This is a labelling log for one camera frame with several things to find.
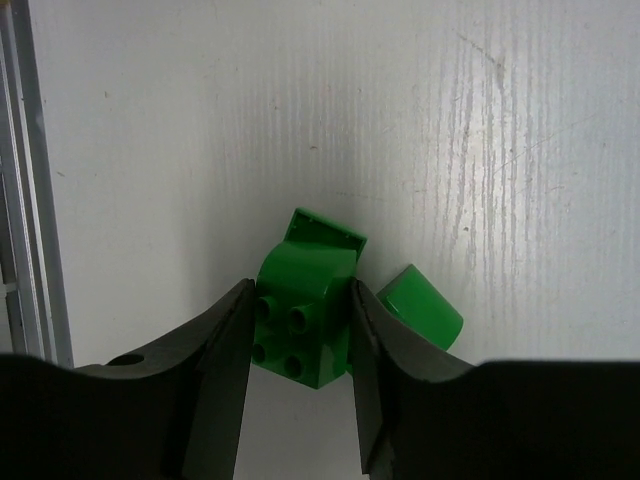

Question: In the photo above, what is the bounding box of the aluminium front rail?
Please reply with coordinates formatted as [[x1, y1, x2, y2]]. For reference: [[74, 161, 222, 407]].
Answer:
[[1, 1, 73, 368]]

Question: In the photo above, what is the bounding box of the green 2x3 lego plate brick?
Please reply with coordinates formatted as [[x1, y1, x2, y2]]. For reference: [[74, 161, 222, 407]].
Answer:
[[284, 207, 367, 260]]

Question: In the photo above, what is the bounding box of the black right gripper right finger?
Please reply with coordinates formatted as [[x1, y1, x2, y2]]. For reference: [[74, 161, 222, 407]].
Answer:
[[350, 280, 639, 479]]

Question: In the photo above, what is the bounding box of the green 2x2 lego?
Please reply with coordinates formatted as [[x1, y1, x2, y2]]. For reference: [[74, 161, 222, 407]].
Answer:
[[377, 264, 464, 351], [251, 244, 359, 390]]

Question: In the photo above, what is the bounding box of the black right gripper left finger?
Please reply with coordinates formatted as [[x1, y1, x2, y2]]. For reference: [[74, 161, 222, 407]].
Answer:
[[1, 279, 255, 479]]

